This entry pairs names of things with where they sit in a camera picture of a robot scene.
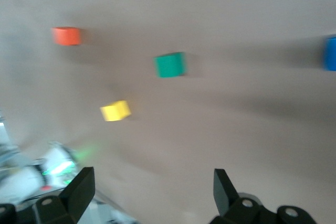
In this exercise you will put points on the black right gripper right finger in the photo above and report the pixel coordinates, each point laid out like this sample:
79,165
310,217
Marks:
225,200

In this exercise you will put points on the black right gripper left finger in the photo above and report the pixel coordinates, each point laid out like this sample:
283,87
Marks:
76,195

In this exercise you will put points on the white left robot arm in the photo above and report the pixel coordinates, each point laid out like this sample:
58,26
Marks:
23,179

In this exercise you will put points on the yellow cube block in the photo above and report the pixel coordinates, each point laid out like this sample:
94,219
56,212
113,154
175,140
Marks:
115,110

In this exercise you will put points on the green cube block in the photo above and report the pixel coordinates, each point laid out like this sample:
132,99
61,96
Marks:
170,64

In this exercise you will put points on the orange cube block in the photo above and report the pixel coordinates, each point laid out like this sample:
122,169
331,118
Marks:
66,36

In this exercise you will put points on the blue cube block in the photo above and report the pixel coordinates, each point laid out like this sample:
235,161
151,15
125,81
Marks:
330,53

